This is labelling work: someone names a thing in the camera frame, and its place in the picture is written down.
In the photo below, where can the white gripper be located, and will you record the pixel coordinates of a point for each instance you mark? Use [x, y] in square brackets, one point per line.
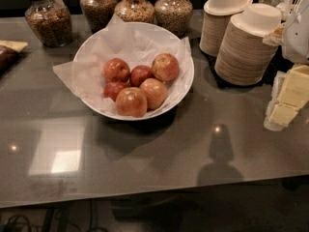
[298, 39]

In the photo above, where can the paper bowl stack front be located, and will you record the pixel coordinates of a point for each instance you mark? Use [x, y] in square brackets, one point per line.
[243, 57]

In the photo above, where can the paper bowl stack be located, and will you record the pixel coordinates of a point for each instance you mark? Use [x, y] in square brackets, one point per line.
[243, 57]
[217, 14]

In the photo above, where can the paper bowl stack back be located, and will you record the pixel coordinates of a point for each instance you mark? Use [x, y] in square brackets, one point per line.
[217, 14]

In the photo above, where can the red yellow apple back right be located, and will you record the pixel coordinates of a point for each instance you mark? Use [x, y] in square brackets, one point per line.
[165, 67]

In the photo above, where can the pale red apple front right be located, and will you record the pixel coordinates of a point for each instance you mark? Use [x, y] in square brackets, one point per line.
[156, 92]

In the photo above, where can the dark red apple centre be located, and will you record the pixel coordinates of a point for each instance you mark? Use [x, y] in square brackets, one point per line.
[139, 74]

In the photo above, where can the yellow red apple front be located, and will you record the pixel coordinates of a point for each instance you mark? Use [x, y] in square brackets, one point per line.
[132, 102]

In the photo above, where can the white bowl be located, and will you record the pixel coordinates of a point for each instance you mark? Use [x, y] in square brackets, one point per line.
[135, 36]

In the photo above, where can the red apple back left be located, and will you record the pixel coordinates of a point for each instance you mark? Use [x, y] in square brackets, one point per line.
[116, 70]

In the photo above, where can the red apple lower left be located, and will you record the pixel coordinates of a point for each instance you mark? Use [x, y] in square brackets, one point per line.
[112, 89]

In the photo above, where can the glass cereal jar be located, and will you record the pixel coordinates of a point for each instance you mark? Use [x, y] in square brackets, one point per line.
[98, 12]
[135, 11]
[173, 15]
[50, 21]

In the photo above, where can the white paper liner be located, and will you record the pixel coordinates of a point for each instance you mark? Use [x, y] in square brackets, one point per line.
[96, 71]

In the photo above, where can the glass cereal jar far left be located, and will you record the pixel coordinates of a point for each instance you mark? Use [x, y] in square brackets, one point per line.
[50, 21]

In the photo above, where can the dark pastry tray left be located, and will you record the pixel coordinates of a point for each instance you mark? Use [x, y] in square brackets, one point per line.
[9, 52]

